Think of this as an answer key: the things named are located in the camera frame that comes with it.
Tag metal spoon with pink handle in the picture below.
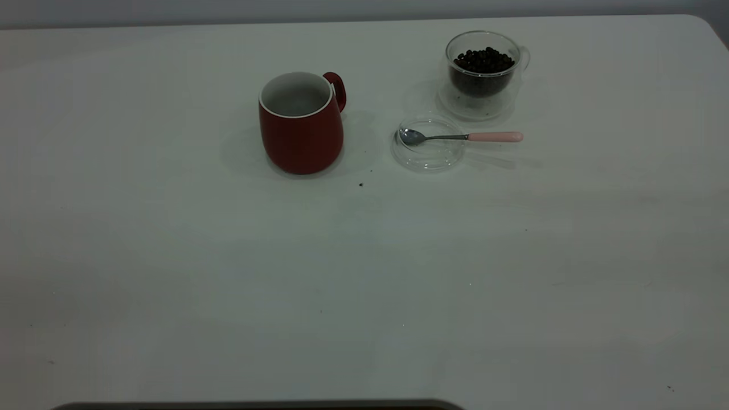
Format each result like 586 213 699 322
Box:
397 127 523 147

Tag dark coffee beans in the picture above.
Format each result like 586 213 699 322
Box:
450 47 516 97

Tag clear double-walled glass cup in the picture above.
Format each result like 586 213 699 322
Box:
437 30 531 122

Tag red ceramic mug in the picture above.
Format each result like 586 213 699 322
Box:
258 71 347 175

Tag clear round glass lid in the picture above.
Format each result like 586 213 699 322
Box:
390 116 468 173

